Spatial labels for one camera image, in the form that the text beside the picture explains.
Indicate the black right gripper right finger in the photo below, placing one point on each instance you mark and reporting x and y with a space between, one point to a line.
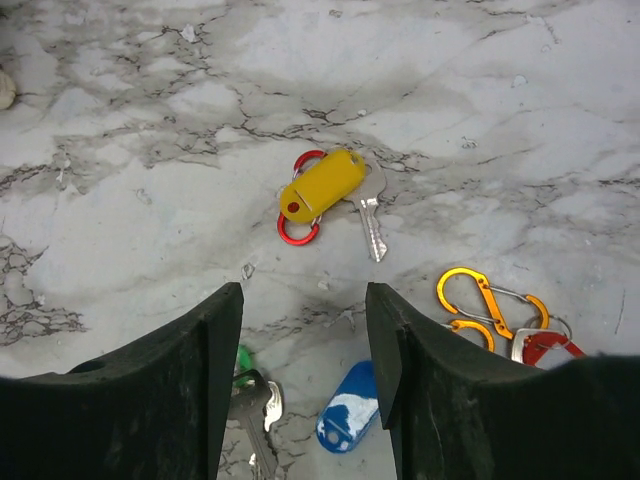
457 411

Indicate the orange S carabiner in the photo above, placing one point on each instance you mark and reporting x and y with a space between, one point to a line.
477 329

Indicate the red S carabiner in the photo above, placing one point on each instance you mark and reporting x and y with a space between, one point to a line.
293 207

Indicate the green key tag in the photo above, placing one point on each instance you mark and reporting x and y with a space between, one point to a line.
244 363

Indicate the yellow key tag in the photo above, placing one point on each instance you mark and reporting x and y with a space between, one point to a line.
344 175

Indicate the blue key tag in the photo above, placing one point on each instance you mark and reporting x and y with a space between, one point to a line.
350 412

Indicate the round three-drawer mini cabinet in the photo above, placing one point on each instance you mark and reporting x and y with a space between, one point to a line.
8 91

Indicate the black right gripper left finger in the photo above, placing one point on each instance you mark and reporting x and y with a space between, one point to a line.
155 408

